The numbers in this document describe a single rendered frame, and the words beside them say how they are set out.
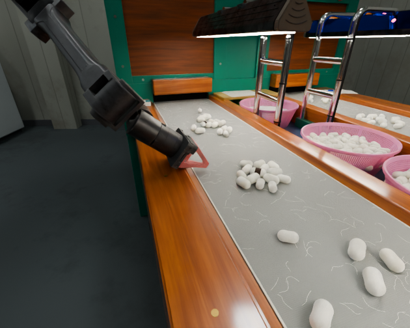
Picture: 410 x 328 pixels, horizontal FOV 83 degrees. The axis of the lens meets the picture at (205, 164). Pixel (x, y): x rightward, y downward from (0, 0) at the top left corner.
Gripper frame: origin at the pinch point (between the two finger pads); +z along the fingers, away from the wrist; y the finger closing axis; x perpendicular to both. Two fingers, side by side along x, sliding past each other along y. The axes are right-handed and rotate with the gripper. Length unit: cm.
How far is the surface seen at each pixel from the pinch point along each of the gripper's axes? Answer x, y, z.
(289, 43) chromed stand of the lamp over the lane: -41.1, 19.7, 9.8
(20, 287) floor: 107, 45, -11
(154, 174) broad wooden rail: 7.3, -2.2, -10.1
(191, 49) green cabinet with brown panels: -29, 77, 0
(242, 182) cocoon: -3.0, -10.2, 4.0
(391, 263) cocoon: -9.3, -34.9, 11.9
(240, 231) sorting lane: 1.9, -21.6, 0.4
